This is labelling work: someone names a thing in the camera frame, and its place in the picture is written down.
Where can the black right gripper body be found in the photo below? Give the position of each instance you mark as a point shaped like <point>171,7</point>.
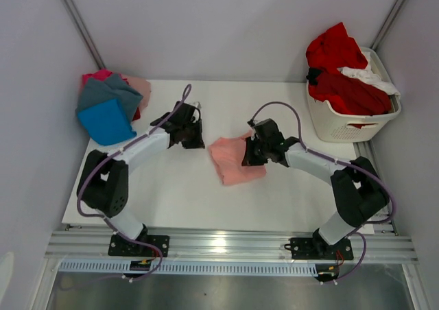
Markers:
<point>265,146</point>

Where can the salmon pink t shirt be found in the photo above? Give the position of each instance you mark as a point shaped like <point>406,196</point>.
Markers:
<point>227,155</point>

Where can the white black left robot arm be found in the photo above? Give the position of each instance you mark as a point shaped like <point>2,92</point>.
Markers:
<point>103,189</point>

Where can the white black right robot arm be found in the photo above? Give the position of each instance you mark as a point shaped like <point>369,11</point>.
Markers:
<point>355,185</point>

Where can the red folded shirt in stack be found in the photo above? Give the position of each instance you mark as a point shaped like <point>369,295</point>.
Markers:
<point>137,115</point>

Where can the pale pink folded shirt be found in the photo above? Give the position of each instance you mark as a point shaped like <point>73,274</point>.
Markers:
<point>142,86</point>

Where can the white laundry basket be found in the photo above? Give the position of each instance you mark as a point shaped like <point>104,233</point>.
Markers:
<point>334,127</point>

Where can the blue folded t shirt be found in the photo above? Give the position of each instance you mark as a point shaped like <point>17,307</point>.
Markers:
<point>107,123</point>

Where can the black garment in basket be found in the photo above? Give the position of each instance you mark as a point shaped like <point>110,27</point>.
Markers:
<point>312,75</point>

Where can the dark red shirt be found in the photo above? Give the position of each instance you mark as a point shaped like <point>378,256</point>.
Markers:
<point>349,96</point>

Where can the grey blue folded shirt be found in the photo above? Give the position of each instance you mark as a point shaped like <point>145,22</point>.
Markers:
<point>96,91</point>

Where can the magenta folded shirt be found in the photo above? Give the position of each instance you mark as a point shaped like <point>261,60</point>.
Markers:
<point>100,75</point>

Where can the bright red shirt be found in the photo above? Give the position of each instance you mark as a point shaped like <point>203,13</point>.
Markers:
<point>335,49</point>

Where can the white shirt in basket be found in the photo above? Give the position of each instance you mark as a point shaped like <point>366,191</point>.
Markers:
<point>367,76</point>

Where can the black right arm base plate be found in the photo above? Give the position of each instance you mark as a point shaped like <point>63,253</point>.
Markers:
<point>308,248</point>

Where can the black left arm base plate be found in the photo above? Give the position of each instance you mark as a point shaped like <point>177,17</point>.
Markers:
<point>119,247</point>

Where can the left aluminium corner post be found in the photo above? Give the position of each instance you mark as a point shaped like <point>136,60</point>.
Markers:
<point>82,30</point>

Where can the aluminium corner post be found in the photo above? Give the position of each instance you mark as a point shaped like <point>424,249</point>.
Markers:
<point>387,24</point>
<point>82,30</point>

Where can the white slotted cable duct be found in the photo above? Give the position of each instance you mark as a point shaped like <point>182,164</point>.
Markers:
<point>188,267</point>

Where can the right aluminium corner post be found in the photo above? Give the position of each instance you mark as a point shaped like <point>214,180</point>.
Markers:
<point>387,24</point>

